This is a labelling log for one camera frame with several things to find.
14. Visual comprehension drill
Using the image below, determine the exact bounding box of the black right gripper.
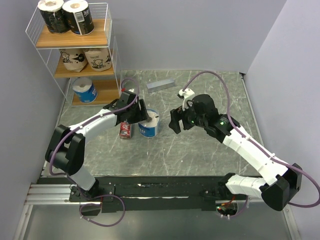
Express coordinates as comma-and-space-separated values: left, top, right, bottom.
168, 100, 207, 134

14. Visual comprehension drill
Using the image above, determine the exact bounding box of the blue paper towel roll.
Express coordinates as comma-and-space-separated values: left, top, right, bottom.
72, 77, 98, 104
138, 109, 160, 138

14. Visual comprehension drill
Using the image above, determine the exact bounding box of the brown paper towel roll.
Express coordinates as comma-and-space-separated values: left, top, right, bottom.
59, 48, 88, 72
83, 47, 112, 72

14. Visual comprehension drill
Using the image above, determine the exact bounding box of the black paper towel roll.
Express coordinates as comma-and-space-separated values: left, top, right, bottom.
62, 0, 95, 36
37, 0, 70, 34

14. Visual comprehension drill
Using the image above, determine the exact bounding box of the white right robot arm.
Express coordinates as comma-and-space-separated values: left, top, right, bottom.
169, 88, 302, 211

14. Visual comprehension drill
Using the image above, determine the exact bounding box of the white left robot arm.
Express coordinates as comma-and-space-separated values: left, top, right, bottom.
45, 90, 149, 201

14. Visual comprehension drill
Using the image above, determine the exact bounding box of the red toothpaste box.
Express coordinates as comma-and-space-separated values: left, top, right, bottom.
119, 121, 132, 139

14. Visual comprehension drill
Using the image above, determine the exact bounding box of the grey rectangular box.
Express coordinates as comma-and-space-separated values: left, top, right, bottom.
146, 78, 175, 93

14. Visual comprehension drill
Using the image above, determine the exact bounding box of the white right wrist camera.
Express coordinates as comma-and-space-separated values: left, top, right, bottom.
177, 88, 195, 111

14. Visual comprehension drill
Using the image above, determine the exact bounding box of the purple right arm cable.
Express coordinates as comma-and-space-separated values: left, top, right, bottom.
182, 70, 320, 216

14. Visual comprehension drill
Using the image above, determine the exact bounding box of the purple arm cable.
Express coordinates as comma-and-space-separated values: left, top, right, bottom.
182, 70, 320, 216
48, 78, 140, 198

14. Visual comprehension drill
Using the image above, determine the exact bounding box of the white wire wooden shelf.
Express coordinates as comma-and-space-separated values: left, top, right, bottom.
25, 2, 123, 105

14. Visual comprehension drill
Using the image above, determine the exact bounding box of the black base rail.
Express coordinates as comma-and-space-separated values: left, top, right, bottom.
68, 175, 248, 213

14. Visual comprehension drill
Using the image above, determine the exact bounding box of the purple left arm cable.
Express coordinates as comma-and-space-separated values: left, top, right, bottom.
48, 78, 140, 198

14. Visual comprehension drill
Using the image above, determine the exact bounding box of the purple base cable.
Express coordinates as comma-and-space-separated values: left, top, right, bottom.
79, 193, 126, 228

